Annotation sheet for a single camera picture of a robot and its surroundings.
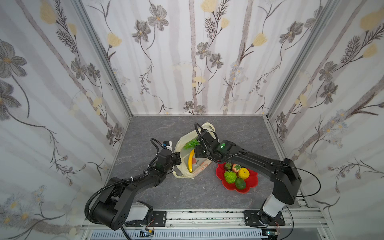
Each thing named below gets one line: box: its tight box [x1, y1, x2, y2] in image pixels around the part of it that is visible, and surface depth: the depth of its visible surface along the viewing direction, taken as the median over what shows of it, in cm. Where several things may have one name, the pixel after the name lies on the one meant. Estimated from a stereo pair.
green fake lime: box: [235, 178, 246, 190], surface depth 83 cm
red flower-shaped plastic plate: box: [216, 162, 259, 194], surface depth 85 cm
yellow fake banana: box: [188, 148, 195, 173], surface depth 93 cm
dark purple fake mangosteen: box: [224, 162, 233, 171], surface depth 88 cm
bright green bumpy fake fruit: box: [224, 170, 237, 184], surface depth 85 cm
